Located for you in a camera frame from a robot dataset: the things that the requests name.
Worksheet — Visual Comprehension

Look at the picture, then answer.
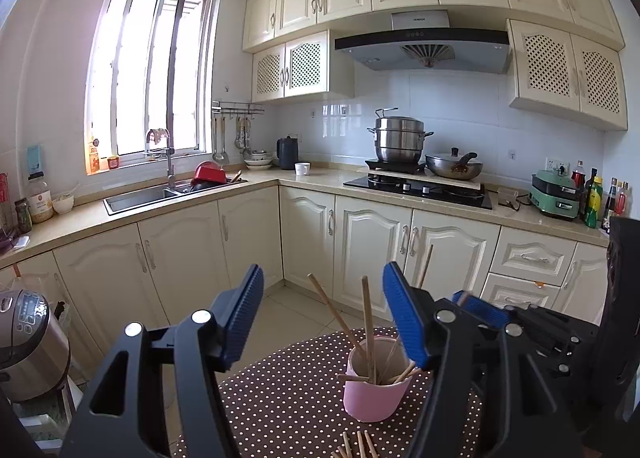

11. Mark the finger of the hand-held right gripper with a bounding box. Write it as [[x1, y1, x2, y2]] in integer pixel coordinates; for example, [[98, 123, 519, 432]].
[[517, 309, 603, 389], [451, 289, 532, 334]]

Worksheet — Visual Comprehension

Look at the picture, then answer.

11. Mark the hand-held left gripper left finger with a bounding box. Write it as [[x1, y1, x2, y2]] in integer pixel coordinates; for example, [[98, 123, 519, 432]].
[[60, 264, 264, 458]]

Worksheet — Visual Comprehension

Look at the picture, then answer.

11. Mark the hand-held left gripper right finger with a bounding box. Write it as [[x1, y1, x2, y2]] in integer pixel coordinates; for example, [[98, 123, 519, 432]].
[[382, 262, 586, 458]]

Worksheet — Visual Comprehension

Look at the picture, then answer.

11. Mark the bundle of wooden chopsticks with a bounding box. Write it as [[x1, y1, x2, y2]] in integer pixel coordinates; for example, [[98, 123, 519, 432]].
[[306, 273, 418, 385]]

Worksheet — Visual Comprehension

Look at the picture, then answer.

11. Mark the single wooden chopstick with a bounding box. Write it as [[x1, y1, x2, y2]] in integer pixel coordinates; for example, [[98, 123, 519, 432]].
[[416, 244, 435, 290]]

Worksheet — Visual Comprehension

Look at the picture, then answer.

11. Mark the pink cup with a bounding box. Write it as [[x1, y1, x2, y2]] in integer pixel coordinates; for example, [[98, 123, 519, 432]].
[[342, 335, 423, 423]]

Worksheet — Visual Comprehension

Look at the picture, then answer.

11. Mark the pile of wooden chopsticks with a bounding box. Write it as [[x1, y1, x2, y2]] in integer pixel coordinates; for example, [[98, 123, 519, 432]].
[[336, 429, 382, 458]]

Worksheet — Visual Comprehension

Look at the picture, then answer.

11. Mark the cream cabinet drawer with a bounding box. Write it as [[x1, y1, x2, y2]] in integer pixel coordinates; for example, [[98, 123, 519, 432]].
[[480, 273, 561, 310], [492, 227, 578, 287]]

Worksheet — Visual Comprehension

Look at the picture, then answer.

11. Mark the brown polka dot tablecloth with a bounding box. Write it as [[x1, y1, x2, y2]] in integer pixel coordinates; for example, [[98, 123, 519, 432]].
[[172, 327, 483, 458]]

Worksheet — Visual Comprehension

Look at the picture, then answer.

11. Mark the cream base cabinet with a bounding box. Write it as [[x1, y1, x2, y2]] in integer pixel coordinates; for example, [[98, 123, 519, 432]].
[[0, 185, 611, 374]]

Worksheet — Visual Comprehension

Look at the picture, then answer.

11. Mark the green bottle yellow label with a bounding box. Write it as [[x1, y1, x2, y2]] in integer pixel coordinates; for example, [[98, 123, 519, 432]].
[[585, 175, 604, 229]]

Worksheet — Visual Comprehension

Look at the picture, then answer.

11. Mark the dark soy sauce bottle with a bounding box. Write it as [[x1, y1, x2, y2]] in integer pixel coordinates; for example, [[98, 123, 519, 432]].
[[603, 178, 618, 220]]

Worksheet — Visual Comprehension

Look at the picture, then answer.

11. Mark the black glass gas cooktop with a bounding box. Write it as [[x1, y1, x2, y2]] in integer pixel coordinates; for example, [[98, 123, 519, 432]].
[[343, 175, 493, 210]]

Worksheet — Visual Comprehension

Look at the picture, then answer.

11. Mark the green electric multi cooker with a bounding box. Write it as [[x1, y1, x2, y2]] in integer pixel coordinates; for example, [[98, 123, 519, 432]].
[[529, 169, 583, 222]]

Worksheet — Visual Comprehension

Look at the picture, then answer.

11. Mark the steel wok with lid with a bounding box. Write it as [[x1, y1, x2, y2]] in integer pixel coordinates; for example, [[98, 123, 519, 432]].
[[425, 148, 484, 181]]

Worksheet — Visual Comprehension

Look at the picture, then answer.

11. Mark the red pot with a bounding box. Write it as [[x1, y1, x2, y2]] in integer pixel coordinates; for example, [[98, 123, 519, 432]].
[[191, 161, 226, 191]]

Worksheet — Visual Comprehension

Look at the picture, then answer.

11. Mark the stainless steel sink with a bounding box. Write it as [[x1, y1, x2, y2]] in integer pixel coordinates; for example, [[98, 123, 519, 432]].
[[104, 186, 191, 215]]

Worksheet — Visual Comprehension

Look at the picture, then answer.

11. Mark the steel kitchen faucet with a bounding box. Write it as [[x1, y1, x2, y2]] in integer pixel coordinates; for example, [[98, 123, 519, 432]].
[[146, 128, 177, 190]]

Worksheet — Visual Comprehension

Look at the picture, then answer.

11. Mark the hanging steel ladle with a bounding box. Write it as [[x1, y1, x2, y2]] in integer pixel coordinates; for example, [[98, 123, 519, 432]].
[[212, 117, 227, 163]]

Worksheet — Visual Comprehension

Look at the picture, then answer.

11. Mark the black electric kettle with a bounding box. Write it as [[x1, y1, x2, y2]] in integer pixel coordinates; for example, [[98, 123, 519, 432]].
[[276, 136, 300, 170]]

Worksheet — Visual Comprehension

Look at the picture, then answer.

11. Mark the stainless steel steamer pot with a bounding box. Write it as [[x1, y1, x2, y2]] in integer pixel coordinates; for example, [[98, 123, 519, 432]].
[[366, 108, 434, 164]]

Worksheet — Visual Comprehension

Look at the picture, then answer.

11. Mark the hanging steel skimmer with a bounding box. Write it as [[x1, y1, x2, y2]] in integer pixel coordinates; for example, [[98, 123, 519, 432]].
[[234, 118, 253, 157]]

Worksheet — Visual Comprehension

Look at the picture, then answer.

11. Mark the beige kitchen countertop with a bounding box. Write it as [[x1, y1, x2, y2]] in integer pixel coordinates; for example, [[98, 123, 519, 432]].
[[0, 170, 611, 269]]

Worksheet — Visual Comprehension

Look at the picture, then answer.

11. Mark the white storage rack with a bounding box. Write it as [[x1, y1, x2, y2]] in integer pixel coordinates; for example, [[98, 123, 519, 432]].
[[10, 378, 86, 454]]

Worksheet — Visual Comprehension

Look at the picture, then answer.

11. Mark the silver rice cooker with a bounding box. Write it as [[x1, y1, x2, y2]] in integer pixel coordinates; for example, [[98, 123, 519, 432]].
[[0, 288, 71, 401]]

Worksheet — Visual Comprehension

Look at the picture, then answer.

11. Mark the large plastic jar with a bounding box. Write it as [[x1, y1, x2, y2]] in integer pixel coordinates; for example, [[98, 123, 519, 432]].
[[26, 172, 55, 224]]

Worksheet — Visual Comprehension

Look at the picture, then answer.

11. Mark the small dark jar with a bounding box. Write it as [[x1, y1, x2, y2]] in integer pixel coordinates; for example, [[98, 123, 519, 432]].
[[14, 198, 33, 234]]

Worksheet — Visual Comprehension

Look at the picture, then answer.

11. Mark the large cream lattice door cabinet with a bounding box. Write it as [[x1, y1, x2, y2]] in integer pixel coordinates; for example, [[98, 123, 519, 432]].
[[506, 19, 628, 131]]

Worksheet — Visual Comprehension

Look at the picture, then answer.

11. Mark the small cream lattice door cabinet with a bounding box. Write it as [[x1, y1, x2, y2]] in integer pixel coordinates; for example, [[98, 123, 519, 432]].
[[251, 29, 355, 104]]

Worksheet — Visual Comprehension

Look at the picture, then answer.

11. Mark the barred kitchen window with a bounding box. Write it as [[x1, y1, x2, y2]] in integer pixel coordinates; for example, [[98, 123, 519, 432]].
[[85, 0, 216, 176]]

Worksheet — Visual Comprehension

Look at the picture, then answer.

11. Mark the black range hood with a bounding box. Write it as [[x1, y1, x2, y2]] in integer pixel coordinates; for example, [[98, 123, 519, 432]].
[[334, 10, 511, 75]]

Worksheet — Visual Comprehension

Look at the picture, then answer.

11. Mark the metal wall utensil rail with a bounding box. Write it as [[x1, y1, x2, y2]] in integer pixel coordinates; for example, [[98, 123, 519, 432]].
[[211, 100, 265, 119]]

